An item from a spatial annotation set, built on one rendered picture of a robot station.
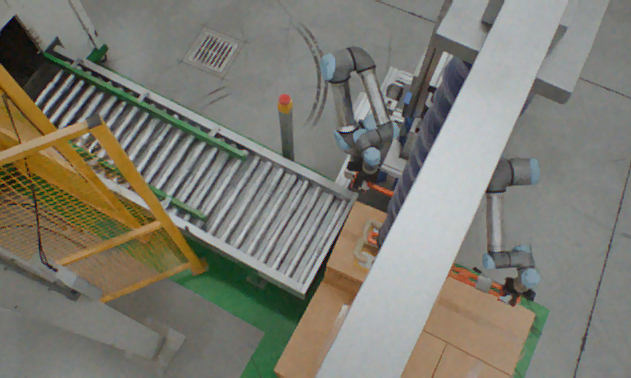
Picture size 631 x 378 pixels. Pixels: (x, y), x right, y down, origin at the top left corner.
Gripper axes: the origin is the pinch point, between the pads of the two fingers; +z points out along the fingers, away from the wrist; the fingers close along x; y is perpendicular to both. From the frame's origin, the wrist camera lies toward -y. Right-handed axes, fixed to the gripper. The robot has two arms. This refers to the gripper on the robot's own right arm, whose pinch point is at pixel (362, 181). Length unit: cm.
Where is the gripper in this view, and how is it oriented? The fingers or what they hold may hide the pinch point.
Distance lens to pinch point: 297.8
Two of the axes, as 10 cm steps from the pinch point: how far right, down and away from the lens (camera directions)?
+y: 9.1, 3.8, -1.4
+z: -0.1, 3.7, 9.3
